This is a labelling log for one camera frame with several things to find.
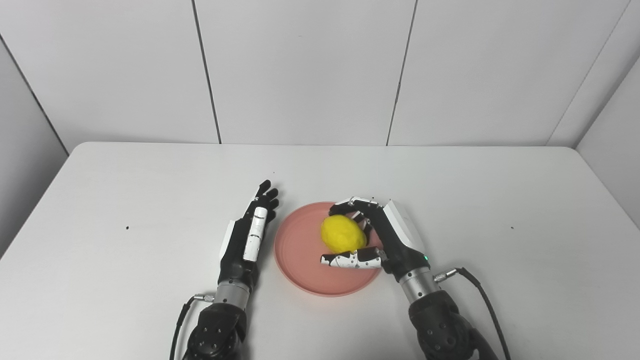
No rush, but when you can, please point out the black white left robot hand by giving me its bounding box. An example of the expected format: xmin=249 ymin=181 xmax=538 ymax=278
xmin=218 ymin=180 xmax=280 ymax=291

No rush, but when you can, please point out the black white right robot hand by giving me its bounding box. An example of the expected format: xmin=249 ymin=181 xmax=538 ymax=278
xmin=320 ymin=196 xmax=431 ymax=283

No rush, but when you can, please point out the yellow lemon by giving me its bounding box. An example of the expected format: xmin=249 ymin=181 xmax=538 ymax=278
xmin=320 ymin=214 xmax=368 ymax=254

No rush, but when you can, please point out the pink round plate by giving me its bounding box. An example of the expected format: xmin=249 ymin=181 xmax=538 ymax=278
xmin=273 ymin=201 xmax=386 ymax=298

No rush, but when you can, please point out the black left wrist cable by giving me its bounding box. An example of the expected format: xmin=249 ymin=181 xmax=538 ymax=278
xmin=169 ymin=293 xmax=216 ymax=360

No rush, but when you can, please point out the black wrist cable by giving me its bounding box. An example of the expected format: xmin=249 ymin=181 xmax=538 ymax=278
xmin=169 ymin=293 xmax=216 ymax=360
xmin=433 ymin=267 xmax=512 ymax=360

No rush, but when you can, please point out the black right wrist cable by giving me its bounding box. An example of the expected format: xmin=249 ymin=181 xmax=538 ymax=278
xmin=433 ymin=267 xmax=512 ymax=360

